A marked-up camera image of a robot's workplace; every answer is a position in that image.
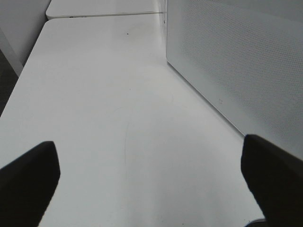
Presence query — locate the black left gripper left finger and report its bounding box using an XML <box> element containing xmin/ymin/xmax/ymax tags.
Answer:
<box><xmin>0</xmin><ymin>141</ymin><xmax>61</xmax><ymax>227</ymax></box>

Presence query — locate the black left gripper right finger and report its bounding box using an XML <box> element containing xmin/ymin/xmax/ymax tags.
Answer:
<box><xmin>241</xmin><ymin>134</ymin><xmax>303</xmax><ymax>227</ymax></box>

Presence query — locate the white microwave door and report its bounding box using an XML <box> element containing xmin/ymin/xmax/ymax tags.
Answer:
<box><xmin>167</xmin><ymin>0</ymin><xmax>303</xmax><ymax>156</ymax></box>

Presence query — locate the white adjacent table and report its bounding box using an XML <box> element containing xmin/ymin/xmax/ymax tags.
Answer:
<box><xmin>46</xmin><ymin>0</ymin><xmax>166</xmax><ymax>20</ymax></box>

